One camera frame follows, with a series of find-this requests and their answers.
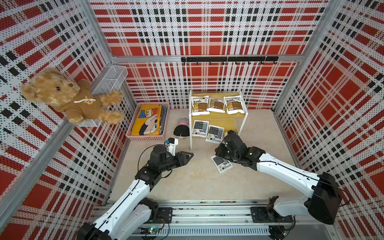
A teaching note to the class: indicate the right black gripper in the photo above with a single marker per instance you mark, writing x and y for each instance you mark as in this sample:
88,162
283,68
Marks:
219,151

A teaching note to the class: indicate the black hook rail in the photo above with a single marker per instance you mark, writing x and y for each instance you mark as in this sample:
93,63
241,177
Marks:
260,59

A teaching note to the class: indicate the green circuit board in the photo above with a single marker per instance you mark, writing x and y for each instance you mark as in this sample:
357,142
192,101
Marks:
149,231

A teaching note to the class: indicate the brown teddy bear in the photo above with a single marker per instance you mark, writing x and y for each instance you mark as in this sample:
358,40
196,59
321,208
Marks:
72,98

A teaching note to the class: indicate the yellow two-tier shelf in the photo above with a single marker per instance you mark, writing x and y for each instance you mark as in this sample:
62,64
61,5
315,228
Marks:
234,122

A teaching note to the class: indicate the yellow printed folded cloth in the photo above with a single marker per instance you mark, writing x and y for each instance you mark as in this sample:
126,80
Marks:
147,122

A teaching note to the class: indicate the pink plastic basket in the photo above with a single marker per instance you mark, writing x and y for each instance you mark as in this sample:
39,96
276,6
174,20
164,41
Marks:
163,124

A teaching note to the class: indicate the brown coffee bag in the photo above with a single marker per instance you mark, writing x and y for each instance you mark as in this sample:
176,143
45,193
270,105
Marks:
234,105
216,105
199,105

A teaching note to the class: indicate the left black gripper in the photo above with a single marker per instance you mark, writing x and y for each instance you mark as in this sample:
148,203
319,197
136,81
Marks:
181,155

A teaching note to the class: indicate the white wire mesh basket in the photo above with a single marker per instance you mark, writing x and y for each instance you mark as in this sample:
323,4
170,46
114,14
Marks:
105,94

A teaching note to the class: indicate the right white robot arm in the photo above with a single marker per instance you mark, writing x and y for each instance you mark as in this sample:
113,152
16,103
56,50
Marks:
321,196

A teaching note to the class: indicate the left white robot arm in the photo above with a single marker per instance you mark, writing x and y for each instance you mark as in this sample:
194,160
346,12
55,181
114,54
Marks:
134,208

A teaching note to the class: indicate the black doll with striped hat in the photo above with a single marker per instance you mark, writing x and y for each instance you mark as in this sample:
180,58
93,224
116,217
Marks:
182,130

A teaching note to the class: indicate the grey coffee bag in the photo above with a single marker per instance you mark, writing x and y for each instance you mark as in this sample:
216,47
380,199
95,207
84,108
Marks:
221,164
200,128
215,134

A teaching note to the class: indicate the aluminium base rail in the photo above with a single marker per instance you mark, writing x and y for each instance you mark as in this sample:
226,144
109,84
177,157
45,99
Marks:
236,219

